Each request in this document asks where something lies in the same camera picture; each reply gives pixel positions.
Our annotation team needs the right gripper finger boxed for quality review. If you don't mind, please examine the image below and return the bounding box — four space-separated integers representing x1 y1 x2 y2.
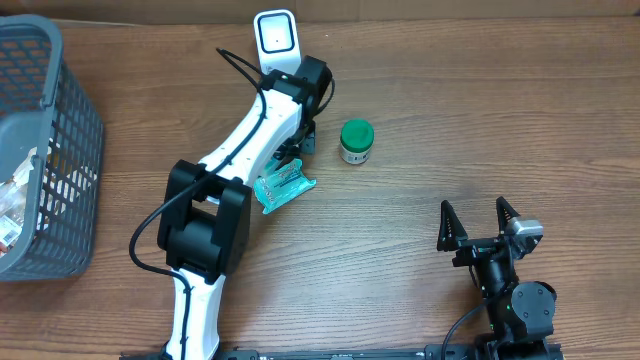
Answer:
496 196 520 233
437 200 468 252

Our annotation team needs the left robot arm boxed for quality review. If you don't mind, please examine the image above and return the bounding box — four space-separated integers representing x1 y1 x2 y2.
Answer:
157 56 335 359

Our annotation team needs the grey plastic mesh basket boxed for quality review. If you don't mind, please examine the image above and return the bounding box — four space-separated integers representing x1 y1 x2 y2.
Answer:
1 15 105 282

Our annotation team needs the green lid jar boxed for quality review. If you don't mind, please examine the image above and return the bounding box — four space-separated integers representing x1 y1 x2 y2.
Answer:
339 119 375 165

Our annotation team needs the teal wet wipes pack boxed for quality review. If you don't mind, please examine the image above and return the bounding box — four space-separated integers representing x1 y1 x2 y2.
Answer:
253 159 317 215

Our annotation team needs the clear plastic snack bag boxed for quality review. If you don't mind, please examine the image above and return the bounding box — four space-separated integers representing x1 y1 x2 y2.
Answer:
1 178 27 256

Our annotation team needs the white barcode scanner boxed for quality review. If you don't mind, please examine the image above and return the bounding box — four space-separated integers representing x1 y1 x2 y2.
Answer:
253 9 301 74

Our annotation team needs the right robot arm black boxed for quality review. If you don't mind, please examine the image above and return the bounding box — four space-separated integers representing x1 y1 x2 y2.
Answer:
437 197 563 359

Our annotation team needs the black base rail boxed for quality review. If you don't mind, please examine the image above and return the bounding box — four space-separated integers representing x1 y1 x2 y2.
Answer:
119 344 565 360

